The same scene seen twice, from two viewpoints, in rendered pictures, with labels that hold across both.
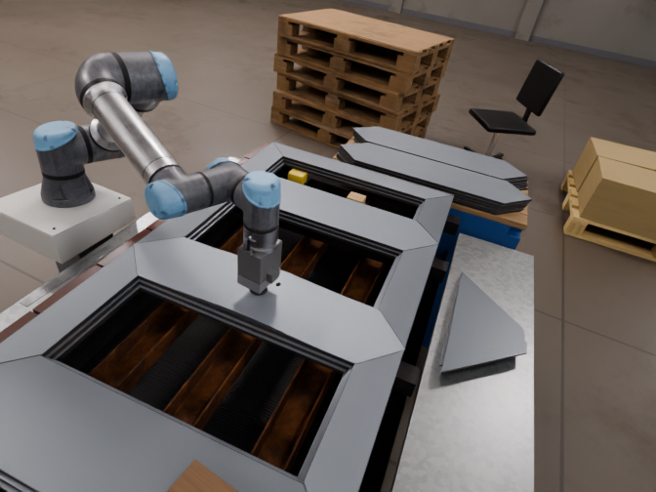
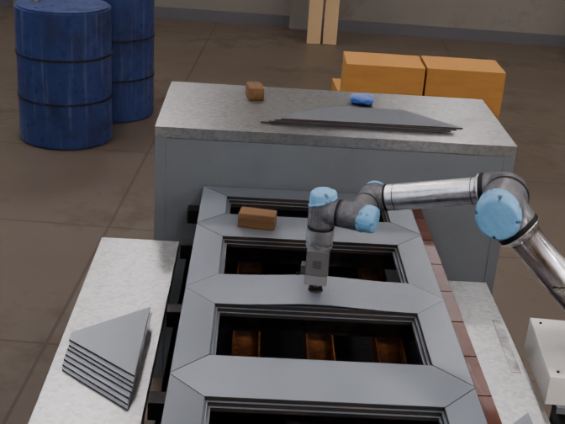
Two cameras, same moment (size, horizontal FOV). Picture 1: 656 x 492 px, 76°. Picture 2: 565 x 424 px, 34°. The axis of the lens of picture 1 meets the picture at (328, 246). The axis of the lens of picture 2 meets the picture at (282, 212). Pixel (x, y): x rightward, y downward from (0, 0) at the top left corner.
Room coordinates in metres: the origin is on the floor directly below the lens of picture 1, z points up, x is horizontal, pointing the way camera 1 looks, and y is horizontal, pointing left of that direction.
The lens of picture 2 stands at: (2.94, -0.71, 2.10)
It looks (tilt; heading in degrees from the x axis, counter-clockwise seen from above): 23 degrees down; 161
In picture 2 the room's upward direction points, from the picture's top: 4 degrees clockwise
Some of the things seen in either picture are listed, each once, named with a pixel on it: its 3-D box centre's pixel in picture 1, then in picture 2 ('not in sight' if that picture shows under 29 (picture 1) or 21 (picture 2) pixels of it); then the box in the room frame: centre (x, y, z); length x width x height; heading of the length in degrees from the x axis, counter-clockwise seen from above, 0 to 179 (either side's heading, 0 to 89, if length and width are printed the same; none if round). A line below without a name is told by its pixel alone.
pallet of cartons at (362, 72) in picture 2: not in sight; (411, 104); (-2.59, 2.02, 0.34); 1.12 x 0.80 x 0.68; 69
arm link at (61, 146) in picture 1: (61, 146); not in sight; (1.12, 0.85, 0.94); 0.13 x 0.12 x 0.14; 141
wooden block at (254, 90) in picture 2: not in sight; (255, 91); (-0.52, 0.31, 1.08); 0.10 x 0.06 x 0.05; 173
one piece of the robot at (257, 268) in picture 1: (263, 262); (314, 259); (0.73, 0.14, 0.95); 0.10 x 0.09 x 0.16; 67
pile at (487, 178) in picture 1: (431, 166); not in sight; (1.64, -0.38, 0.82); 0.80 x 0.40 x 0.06; 74
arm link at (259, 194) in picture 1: (261, 200); (323, 209); (0.74, 0.15, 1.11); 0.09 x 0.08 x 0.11; 51
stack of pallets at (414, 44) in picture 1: (358, 82); not in sight; (3.91, -0.04, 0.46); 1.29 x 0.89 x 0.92; 61
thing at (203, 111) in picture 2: not in sight; (331, 116); (-0.30, 0.56, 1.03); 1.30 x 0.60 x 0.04; 74
